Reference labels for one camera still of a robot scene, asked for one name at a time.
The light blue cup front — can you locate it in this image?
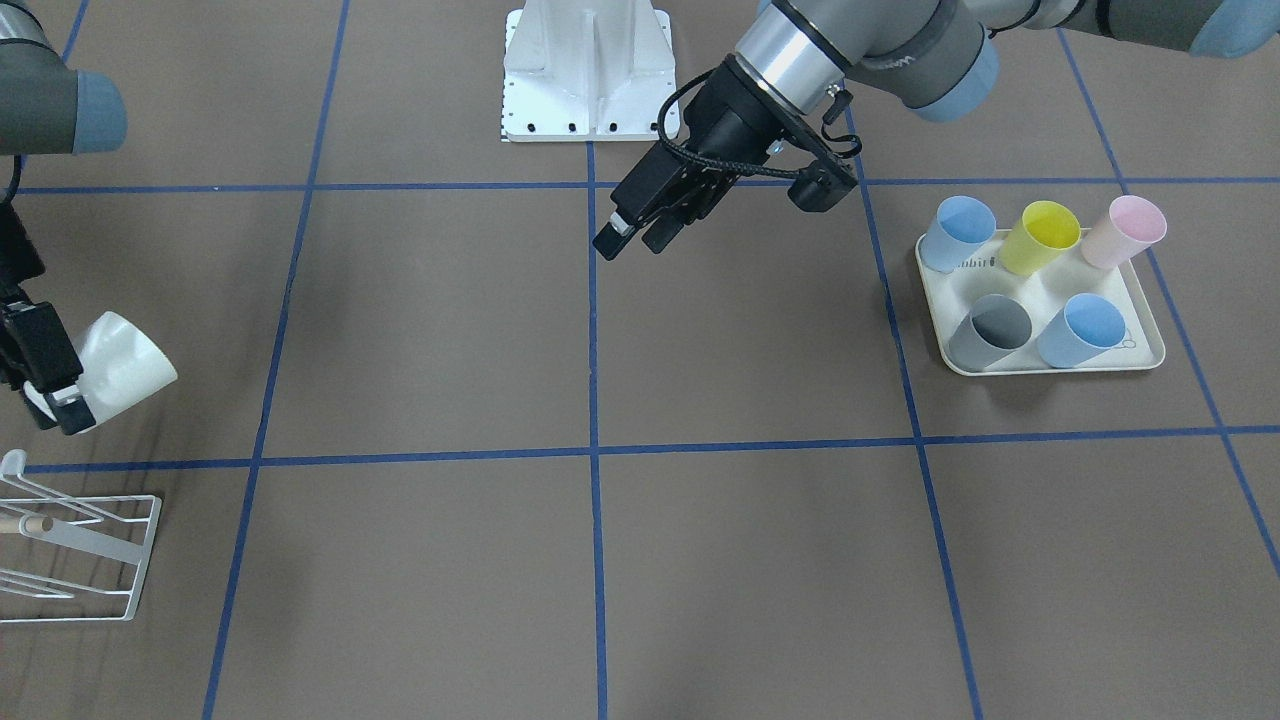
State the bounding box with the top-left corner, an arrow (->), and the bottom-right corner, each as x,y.
1036,293 -> 1126,369

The white wire cup rack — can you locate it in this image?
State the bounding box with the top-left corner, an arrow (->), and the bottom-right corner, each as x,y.
3,448 -> 163,628

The white plastic cup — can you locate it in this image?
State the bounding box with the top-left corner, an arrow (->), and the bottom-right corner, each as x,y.
74,311 -> 178,427

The pink plastic cup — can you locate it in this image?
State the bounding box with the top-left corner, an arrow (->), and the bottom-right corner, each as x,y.
1080,195 -> 1169,270

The light blue cup back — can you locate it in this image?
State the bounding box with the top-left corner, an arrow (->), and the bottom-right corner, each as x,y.
918,195 -> 997,273

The light blue cup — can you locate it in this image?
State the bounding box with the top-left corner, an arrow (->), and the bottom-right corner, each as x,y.
1036,293 -> 1126,369
918,195 -> 997,273

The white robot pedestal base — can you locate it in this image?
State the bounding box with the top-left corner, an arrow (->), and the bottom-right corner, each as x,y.
500,1 -> 681,143

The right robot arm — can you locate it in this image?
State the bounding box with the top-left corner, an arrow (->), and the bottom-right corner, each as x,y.
1,1 -> 128,436

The yellow plastic cup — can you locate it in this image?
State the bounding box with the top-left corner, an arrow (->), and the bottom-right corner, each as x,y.
997,200 -> 1082,277

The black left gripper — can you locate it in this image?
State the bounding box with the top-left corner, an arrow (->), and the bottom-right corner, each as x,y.
591,56 -> 797,261

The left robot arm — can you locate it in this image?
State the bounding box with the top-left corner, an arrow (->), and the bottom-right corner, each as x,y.
593,1 -> 1279,260

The grey plastic cup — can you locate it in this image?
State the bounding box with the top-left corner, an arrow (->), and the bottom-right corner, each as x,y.
943,293 -> 1033,372

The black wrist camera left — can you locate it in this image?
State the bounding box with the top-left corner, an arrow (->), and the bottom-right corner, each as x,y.
787,164 -> 858,213

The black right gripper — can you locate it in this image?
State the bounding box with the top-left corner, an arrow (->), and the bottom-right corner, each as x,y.
1,202 -> 96,436

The cream plastic tray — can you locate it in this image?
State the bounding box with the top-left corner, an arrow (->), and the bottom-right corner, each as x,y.
914,229 -> 1167,377

